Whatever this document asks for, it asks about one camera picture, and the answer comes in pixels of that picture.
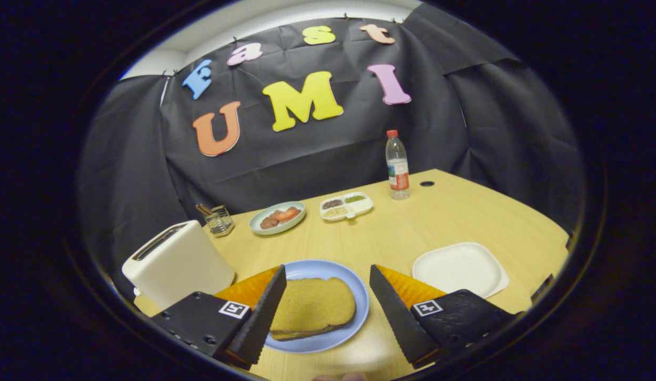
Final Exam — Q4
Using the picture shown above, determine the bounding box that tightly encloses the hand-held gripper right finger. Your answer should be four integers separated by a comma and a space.
369, 265, 519, 369

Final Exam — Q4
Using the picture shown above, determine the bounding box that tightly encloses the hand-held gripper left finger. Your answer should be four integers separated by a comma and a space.
151, 265, 287, 370

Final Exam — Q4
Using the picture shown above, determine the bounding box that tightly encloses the brown toast slice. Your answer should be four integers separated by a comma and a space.
270, 277, 357, 339

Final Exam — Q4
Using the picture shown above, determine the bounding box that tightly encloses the white square plate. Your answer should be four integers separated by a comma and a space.
412, 242, 509, 300

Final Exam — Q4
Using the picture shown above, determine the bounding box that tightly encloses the light blue round plate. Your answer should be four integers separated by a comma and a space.
265, 259, 370, 354

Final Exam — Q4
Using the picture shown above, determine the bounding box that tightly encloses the white toaster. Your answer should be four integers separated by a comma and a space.
122, 220, 236, 310

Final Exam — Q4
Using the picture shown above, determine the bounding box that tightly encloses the pale green plate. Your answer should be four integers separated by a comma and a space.
249, 201, 306, 235

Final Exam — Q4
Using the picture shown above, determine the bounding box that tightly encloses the white divided seasoning dish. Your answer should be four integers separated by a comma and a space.
320, 192, 374, 221

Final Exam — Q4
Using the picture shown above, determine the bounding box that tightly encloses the clear bottle red cap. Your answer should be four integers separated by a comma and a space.
386, 130, 411, 200

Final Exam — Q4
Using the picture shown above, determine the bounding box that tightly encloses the black backdrop cloth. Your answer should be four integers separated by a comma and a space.
77, 3, 585, 297

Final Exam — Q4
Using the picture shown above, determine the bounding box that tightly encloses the wire mesh utensil holder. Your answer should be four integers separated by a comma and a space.
204, 205, 235, 237

